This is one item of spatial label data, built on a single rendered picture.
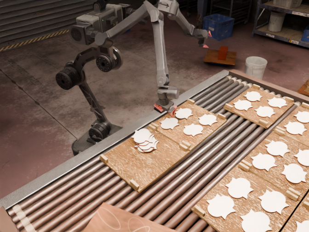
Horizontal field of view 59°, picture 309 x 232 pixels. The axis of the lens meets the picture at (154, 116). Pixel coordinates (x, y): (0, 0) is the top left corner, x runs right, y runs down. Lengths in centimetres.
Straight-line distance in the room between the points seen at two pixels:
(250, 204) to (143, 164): 60
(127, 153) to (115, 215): 49
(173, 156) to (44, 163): 179
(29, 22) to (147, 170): 500
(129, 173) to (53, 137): 198
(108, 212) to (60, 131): 229
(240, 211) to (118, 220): 58
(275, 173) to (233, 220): 40
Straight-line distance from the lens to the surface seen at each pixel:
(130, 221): 123
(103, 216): 126
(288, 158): 176
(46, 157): 317
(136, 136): 166
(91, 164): 165
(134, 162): 159
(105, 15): 206
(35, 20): 619
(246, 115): 200
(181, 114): 191
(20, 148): 340
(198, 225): 137
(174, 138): 173
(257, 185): 156
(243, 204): 146
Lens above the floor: 208
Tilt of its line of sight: 37 degrees down
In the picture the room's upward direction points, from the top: 1 degrees counter-clockwise
